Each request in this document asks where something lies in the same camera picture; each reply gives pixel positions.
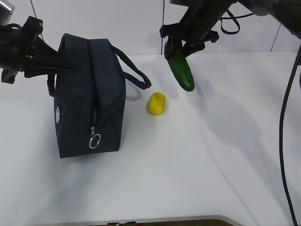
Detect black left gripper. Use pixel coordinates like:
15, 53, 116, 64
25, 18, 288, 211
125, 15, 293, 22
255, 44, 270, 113
0, 16, 72, 83

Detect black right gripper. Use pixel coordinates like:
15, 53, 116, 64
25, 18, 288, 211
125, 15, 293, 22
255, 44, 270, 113
159, 0, 235, 59

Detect green cucumber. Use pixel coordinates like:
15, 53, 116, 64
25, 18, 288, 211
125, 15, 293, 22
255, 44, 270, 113
166, 53, 195, 92

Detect yellow lemon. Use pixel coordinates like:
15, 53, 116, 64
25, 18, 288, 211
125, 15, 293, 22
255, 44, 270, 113
148, 92, 166, 115

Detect dark blue lunch bag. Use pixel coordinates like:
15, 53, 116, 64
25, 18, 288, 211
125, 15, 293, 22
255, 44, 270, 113
47, 33, 151, 158

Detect silver zipper pull ring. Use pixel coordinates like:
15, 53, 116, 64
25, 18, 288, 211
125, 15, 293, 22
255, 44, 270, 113
88, 127, 102, 150

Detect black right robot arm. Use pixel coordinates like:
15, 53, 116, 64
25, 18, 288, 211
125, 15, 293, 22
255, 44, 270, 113
159, 0, 301, 59

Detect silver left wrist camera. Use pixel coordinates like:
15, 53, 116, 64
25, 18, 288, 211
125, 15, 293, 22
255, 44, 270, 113
0, 0, 15, 24

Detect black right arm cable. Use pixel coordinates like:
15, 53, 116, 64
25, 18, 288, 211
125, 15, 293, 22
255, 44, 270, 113
220, 9, 301, 226

